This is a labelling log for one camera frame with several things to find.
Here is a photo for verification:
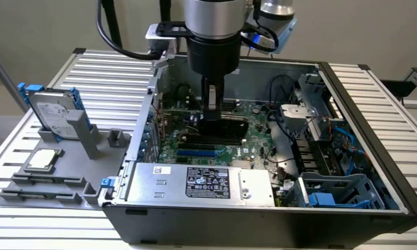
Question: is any green motherboard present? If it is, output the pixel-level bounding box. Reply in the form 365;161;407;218
157;91;294;174

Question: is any silver CPU chip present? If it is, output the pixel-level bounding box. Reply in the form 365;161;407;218
22;148;65;173

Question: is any black looped wire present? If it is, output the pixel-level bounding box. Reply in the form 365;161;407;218
267;74;297;111

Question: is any black expansion slot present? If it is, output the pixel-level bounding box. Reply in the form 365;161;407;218
179;133;243;147

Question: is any black graphics card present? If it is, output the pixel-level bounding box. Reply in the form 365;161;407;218
197;111;249;139

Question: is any blue wire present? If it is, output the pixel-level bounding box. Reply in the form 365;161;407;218
327;126;363;170

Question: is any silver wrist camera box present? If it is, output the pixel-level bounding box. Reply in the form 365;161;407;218
145;22;187;42

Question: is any blue case latch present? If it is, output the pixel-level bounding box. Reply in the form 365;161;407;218
101;176;117;195

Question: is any silver chipset heat sink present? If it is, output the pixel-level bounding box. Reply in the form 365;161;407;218
230;159;253;169

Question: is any blue disk caddy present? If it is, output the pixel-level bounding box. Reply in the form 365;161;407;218
17;82;91;143

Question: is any grey parts rack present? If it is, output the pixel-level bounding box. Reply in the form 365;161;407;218
0;109;133;210

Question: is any black camera cable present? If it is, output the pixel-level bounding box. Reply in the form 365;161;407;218
94;0;170;60

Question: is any red wire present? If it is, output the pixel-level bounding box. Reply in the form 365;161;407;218
305;116;371;161

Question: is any black open PC case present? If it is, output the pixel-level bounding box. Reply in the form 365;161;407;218
99;53;417;246

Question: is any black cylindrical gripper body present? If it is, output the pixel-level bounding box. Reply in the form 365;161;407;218
186;31;243;79

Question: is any silver metal drive cage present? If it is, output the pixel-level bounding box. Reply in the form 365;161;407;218
293;73;345;143

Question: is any silver hard disk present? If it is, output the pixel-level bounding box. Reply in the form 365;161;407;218
27;91;79;136

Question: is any blue disk bay latch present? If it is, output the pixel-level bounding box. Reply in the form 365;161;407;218
307;192;337;208

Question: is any silver power supply unit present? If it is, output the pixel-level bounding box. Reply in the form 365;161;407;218
125;162;277;208

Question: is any blue expansion slot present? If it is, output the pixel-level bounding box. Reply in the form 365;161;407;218
177;148;218;158

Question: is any grey plastic disk bay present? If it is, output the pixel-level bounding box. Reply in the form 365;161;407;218
285;171;386;209

